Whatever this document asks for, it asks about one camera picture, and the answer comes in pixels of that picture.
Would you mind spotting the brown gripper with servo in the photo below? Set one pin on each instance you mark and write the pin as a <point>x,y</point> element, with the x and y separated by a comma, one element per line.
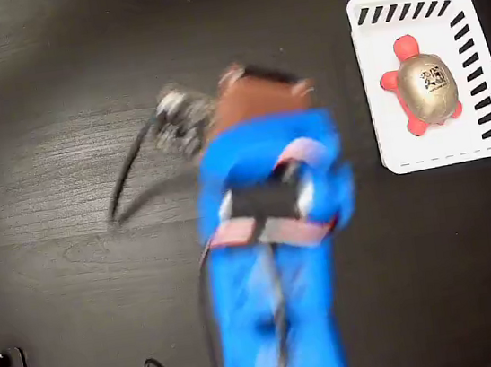
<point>258,104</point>

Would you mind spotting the red turtle toy gold shell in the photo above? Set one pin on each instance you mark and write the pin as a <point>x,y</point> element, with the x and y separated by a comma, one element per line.
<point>427,87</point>

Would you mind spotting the white plastic tray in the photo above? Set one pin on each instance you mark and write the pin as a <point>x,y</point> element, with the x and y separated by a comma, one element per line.
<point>384,138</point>

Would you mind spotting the silver camera module board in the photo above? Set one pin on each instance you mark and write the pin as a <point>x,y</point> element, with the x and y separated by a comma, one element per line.
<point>183,119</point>

